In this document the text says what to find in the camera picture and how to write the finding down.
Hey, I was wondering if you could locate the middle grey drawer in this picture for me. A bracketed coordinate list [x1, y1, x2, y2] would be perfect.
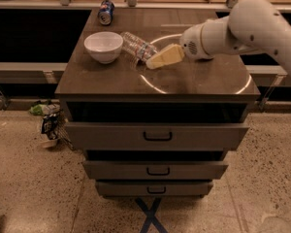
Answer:
[82, 161, 228, 181]

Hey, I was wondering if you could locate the top grey drawer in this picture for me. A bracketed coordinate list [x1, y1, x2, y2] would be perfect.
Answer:
[65, 122, 248, 150]

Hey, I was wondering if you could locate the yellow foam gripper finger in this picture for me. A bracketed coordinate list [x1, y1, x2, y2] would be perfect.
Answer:
[145, 44, 184, 69]

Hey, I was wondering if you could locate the white ceramic bowl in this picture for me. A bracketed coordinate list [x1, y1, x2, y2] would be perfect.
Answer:
[83, 31, 123, 64]

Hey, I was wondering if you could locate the black snack bag on floor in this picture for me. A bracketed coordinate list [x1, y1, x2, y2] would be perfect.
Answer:
[41, 114, 58, 140]

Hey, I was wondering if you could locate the bottom grey drawer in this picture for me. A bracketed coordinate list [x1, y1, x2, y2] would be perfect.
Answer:
[95, 181, 213, 197]

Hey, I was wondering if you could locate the white bowl on floor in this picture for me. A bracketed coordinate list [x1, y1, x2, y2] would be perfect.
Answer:
[41, 139, 58, 149]

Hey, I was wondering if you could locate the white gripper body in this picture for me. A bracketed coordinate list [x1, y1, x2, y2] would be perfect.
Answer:
[179, 23, 212, 60]

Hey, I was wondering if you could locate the clear plastic water bottle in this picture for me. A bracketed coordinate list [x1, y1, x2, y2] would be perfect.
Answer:
[120, 32, 158, 62]

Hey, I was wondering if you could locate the green snack bag on floor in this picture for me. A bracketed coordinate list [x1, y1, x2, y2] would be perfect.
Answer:
[29, 104, 60, 116]

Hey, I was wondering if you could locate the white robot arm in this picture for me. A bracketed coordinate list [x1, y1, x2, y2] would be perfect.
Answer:
[145, 0, 291, 77]

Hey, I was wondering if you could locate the blue pepsi can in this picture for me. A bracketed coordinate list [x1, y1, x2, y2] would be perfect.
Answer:
[98, 0, 114, 25]

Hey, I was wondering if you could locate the grey drawer cabinet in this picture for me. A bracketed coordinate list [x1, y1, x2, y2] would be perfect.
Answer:
[54, 7, 262, 199]

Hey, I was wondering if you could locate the grey drawer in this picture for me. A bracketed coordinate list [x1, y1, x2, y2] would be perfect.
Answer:
[95, 181, 213, 197]
[82, 161, 228, 181]
[65, 122, 248, 150]

